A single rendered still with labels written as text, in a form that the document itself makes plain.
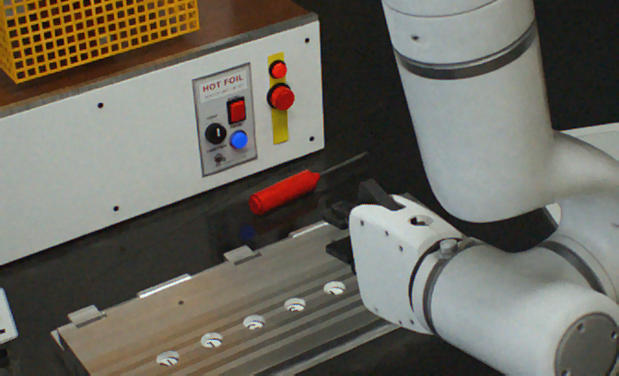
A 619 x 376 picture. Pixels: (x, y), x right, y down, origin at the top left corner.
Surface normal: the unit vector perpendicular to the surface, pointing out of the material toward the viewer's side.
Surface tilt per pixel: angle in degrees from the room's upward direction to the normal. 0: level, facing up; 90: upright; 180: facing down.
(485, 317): 64
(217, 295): 0
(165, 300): 0
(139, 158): 90
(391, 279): 90
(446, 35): 98
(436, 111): 102
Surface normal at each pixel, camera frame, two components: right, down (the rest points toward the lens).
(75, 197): 0.54, 0.43
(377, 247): -0.84, 0.31
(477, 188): -0.22, 0.65
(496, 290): -0.59, -0.61
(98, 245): -0.04, -0.85
